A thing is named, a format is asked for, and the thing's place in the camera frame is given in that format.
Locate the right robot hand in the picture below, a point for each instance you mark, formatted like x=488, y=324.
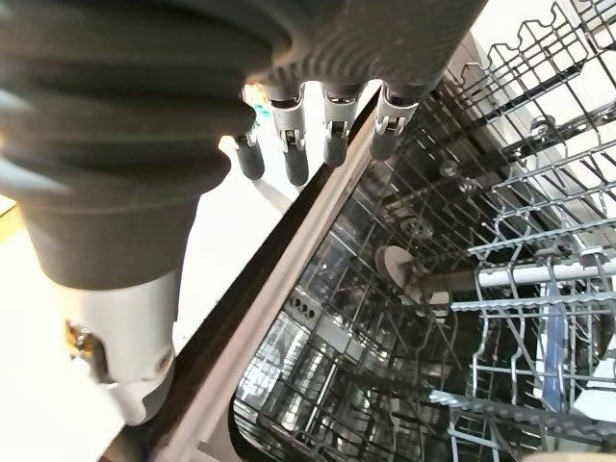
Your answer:
x=120, y=144

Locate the stainless steel dishwasher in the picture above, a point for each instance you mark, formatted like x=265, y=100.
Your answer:
x=298, y=269

